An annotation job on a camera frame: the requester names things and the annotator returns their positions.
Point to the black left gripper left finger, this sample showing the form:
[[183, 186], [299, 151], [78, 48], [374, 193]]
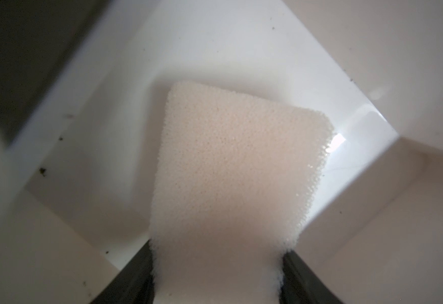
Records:
[[135, 282]]

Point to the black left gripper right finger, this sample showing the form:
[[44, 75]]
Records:
[[301, 285]]

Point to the olive three-drawer cabinet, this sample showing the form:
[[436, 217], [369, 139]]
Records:
[[37, 39]]

